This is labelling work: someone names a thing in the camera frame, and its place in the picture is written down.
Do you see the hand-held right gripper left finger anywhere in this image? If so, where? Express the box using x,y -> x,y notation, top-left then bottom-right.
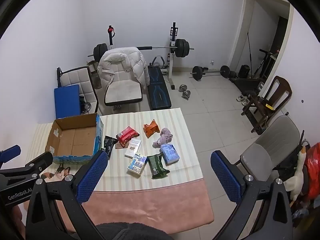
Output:
25,150 -> 109,234

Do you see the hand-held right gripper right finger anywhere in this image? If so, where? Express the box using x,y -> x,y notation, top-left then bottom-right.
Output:
211,150 -> 293,240

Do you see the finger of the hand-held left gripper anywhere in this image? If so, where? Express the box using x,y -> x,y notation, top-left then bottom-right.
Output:
0,151 -> 54,178
0,144 -> 22,168

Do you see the black snack packet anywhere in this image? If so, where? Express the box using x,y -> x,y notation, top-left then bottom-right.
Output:
104,135 -> 118,159

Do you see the cardboard box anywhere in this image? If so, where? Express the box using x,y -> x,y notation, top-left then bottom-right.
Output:
45,113 -> 104,165

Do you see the white and blue tissue pack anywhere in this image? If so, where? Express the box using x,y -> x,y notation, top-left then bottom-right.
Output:
127,152 -> 148,176

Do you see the white paper box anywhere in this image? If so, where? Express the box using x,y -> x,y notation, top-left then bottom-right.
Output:
124,138 -> 142,159

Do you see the red snack packet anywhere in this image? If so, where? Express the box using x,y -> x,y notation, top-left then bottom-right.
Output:
116,126 -> 139,148

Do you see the light blue tissue pack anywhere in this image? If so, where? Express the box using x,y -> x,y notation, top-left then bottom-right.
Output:
160,144 -> 180,165

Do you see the green snack packet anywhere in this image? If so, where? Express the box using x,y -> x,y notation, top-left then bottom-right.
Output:
147,153 -> 170,180

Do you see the purple cloth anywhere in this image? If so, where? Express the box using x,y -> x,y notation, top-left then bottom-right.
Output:
153,127 -> 173,147

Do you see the orange snack packet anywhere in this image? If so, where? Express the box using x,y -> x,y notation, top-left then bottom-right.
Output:
143,120 -> 160,138

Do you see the person's left forearm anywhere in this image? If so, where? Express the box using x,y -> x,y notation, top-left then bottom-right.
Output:
11,204 -> 28,233

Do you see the cat printed cloth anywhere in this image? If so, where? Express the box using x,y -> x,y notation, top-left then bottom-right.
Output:
41,164 -> 72,182

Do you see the striped mat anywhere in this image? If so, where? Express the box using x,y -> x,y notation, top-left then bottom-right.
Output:
25,107 -> 204,192

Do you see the pink blanket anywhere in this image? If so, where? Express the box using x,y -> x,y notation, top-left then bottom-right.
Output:
24,179 -> 215,233

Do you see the grey chair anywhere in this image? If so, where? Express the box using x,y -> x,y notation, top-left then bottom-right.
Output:
234,115 -> 302,178

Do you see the person's dark fleece clothing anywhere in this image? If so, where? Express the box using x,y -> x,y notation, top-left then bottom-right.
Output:
95,222 -> 173,240

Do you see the blue board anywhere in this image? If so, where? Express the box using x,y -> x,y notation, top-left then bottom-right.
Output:
54,84 -> 82,119

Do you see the white goose plush toy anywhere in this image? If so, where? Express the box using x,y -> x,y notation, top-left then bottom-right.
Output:
284,146 -> 308,201

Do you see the dark wooden chair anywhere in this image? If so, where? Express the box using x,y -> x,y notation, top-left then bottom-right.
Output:
241,76 -> 292,135

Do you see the blue plastic bag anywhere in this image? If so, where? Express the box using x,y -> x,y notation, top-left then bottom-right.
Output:
292,208 -> 310,221

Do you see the red bag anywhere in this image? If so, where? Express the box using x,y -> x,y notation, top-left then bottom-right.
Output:
304,142 -> 320,200

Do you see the white quilted chair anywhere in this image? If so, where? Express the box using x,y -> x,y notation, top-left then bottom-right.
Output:
57,66 -> 99,113

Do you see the black weight bench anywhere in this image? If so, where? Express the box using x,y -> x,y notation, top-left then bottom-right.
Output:
147,55 -> 172,110

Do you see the black round weight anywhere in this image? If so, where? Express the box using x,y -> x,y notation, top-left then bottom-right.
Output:
237,65 -> 251,78

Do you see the short barbell with black plates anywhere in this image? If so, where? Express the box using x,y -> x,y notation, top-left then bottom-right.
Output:
190,65 -> 230,81

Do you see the black scooter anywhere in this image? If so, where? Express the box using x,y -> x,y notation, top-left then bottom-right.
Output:
252,49 -> 274,79

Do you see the white puffer jacket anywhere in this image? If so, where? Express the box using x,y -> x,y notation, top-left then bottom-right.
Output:
97,47 -> 150,90

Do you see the white door frame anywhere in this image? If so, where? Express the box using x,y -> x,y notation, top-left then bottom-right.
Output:
229,0 -> 294,81

